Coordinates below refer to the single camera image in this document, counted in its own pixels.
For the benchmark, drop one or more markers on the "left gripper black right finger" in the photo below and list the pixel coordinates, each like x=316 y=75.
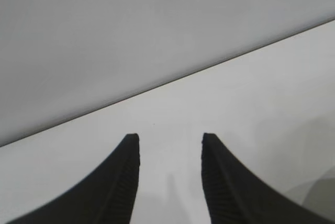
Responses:
x=230 y=190

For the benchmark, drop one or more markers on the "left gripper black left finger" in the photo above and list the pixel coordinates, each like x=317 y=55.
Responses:
x=110 y=190

